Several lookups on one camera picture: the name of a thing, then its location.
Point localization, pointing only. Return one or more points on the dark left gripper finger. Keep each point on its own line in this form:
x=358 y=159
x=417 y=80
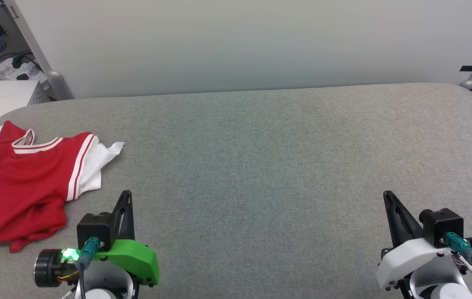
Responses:
x=129 y=224
x=116 y=228

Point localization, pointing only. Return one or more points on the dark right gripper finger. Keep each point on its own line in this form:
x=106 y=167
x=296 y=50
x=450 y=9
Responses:
x=394 y=232
x=412 y=232

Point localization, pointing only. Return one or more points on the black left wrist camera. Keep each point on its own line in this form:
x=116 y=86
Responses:
x=94 y=228

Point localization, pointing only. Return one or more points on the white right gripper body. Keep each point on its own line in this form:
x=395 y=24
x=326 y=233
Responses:
x=402 y=261

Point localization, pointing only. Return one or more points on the red and white shirt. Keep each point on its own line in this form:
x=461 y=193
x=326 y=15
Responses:
x=11 y=187

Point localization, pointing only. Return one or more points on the black power plug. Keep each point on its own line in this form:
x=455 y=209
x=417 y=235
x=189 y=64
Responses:
x=17 y=61

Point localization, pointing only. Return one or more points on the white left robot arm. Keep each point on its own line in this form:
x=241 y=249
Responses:
x=105 y=290

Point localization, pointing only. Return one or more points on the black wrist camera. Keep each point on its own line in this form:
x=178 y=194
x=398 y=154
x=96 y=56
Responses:
x=94 y=228
x=443 y=224

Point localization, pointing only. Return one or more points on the white partition panel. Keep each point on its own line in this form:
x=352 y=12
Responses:
x=261 y=41

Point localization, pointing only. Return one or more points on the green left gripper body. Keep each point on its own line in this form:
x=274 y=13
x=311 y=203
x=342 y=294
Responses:
x=136 y=257

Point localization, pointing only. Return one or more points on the white power strip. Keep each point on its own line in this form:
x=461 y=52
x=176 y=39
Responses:
x=20 y=70

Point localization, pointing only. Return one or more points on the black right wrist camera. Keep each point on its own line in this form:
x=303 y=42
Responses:
x=443 y=224

